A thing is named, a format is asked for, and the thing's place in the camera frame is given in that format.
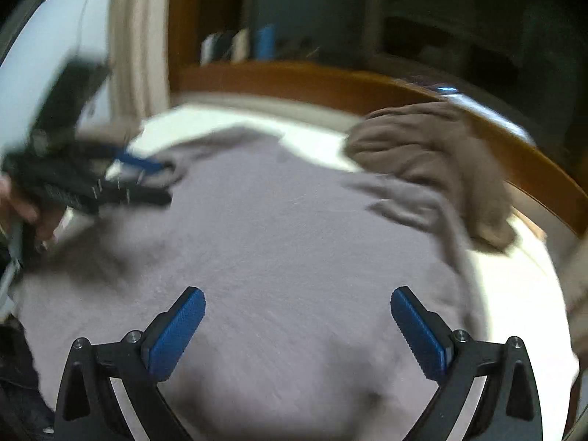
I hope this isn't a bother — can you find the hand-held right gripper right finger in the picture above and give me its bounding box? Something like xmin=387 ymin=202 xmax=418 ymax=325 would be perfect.
xmin=390 ymin=286 xmax=544 ymax=441

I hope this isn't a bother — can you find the cream thread spool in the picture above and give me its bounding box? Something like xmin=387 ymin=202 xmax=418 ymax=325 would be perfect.
xmin=232 ymin=28 xmax=251 ymax=62

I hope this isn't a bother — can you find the beige curtain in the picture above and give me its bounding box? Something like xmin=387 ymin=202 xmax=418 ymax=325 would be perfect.
xmin=563 ymin=225 xmax=588 ymax=354
xmin=108 ymin=0 xmax=176 ymax=121

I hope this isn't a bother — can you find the brown fleece cloth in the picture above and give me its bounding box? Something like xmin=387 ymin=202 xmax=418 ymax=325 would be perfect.
xmin=344 ymin=101 xmax=518 ymax=252

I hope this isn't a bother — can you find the grey knit cardigan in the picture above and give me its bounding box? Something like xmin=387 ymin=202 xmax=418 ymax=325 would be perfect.
xmin=14 ymin=126 xmax=580 ymax=441

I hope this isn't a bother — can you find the white thread spool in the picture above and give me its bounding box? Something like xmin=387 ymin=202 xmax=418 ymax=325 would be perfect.
xmin=201 ymin=34 xmax=218 ymax=66

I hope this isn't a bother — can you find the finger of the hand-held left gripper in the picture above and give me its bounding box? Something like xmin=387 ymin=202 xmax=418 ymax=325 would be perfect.
xmin=98 ymin=179 xmax=173 ymax=207
xmin=110 ymin=147 xmax=168 ymax=172

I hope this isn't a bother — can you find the black thread spool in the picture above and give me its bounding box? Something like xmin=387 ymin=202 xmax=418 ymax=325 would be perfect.
xmin=216 ymin=31 xmax=235 ymax=62

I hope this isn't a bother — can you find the white flat packet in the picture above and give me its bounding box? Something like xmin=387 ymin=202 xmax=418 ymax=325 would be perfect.
xmin=435 ymin=85 xmax=534 ymax=141

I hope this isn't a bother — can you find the blue thread spool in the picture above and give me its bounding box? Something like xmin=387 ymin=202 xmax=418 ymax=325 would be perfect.
xmin=256 ymin=25 xmax=277 ymax=60

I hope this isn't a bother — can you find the hanging white cable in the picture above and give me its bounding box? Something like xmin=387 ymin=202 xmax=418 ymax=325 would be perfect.
xmin=77 ymin=0 xmax=96 ymax=47

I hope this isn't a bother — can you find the person's left hand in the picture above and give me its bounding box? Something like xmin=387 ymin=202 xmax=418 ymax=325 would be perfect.
xmin=0 ymin=175 xmax=56 ymax=244

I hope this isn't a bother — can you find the wooden window frame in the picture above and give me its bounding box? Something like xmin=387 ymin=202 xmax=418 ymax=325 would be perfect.
xmin=168 ymin=0 xmax=588 ymax=236

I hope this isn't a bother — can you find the person's dark clothing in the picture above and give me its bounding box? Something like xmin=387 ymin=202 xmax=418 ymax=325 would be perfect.
xmin=0 ymin=317 xmax=57 ymax=441

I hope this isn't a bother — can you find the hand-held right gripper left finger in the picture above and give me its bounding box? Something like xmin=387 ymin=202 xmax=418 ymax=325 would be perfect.
xmin=55 ymin=286 xmax=207 ymax=441

